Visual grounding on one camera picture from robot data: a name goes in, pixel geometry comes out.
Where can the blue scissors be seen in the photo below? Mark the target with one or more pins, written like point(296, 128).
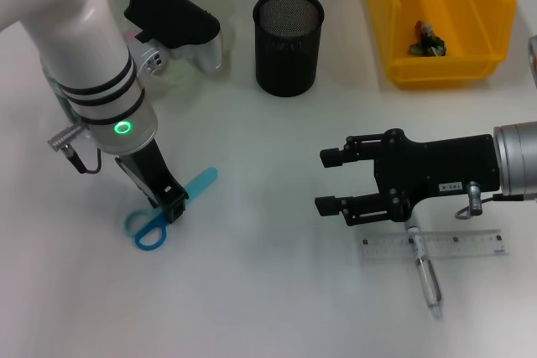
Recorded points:
point(201, 180)

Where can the clear plastic ruler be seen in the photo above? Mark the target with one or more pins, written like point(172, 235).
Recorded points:
point(461, 244)

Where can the clear grey pen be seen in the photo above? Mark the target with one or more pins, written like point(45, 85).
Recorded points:
point(430, 282)

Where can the pale green wavy fruit bowl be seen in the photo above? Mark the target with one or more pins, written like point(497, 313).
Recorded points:
point(222, 6)

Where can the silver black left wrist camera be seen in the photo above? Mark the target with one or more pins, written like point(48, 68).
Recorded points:
point(172, 18)

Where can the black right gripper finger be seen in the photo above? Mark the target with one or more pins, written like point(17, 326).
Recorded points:
point(326, 205)
point(331, 157)

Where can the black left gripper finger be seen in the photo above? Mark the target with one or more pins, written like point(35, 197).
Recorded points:
point(175, 205)
point(154, 200)

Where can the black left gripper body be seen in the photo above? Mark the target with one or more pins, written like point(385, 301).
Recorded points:
point(144, 165)

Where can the green plastic wrapper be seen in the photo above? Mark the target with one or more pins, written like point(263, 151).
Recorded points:
point(425, 41)

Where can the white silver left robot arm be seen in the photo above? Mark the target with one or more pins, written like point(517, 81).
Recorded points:
point(79, 39)

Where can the black mesh pen holder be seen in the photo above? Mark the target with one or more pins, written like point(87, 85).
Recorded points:
point(287, 60)

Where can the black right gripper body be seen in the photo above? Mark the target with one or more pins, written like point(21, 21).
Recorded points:
point(440, 165)

